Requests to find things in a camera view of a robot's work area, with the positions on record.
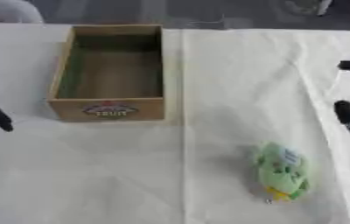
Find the green soft toy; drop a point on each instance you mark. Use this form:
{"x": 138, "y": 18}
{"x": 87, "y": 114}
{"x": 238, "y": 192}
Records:
{"x": 281, "y": 170}

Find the white chair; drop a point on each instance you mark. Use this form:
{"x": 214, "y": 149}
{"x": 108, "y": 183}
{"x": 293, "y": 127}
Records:
{"x": 7, "y": 11}

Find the tan cardboard box green inside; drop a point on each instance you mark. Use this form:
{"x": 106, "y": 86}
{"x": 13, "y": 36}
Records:
{"x": 109, "y": 73}

